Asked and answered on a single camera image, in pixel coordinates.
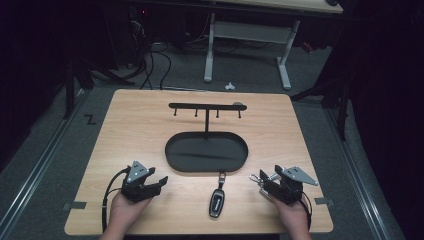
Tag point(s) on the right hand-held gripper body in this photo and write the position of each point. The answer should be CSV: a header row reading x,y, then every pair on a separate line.
x,y
289,186

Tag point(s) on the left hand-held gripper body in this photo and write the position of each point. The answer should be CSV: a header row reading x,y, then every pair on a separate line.
x,y
137,190

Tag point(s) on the person's left hand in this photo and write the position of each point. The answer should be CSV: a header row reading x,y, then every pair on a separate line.
x,y
125,211

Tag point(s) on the person's right hand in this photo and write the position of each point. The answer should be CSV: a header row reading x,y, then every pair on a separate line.
x,y
293,215

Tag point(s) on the grey tape strip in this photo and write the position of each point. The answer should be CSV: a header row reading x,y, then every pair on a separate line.
x,y
77,205
324,201

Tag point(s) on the black car key fob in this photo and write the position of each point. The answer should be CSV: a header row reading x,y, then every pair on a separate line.
x,y
217,200

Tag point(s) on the black key rack with tray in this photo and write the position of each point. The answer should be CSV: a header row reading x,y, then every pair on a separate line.
x,y
206,150

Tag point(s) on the black zigzag tape mark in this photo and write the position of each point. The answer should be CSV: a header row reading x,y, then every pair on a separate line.
x,y
90,119

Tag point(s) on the small white floor object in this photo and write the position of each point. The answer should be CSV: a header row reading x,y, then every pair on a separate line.
x,y
229,86

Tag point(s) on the black stand legs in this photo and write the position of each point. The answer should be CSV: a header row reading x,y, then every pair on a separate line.
x,y
336,96
86,75

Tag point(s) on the small red object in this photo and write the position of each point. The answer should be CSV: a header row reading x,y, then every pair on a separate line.
x,y
307,47

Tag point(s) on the white-legged desk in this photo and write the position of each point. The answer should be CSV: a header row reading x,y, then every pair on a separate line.
x,y
253,31

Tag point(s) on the metal floor rail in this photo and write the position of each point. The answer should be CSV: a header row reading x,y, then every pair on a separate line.
x,y
356,173
36,166

